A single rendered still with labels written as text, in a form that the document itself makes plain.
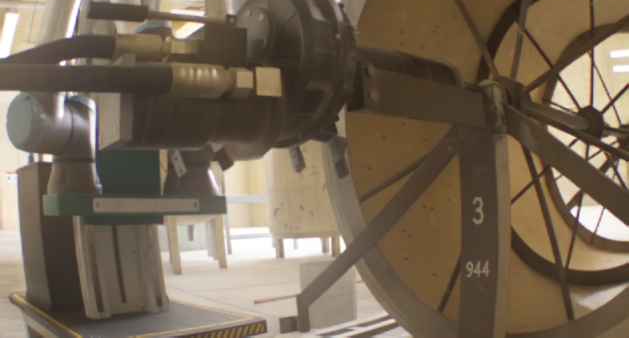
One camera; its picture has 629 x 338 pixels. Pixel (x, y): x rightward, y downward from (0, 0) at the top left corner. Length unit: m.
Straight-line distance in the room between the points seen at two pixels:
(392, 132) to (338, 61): 1.46
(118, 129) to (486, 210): 0.91
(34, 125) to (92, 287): 0.61
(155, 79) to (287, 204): 6.32
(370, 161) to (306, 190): 4.77
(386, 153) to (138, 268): 1.10
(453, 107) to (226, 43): 0.50
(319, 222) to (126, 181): 5.37
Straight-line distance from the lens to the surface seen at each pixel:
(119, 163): 1.66
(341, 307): 2.84
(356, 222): 1.92
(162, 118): 0.73
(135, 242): 1.77
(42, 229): 1.72
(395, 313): 1.85
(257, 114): 0.82
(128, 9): 0.80
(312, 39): 0.80
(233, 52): 0.84
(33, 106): 1.27
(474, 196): 1.33
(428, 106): 1.04
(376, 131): 2.19
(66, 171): 1.40
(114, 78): 0.66
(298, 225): 6.90
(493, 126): 1.34
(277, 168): 7.05
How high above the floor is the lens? 0.67
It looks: 5 degrees up
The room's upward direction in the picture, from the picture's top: 3 degrees counter-clockwise
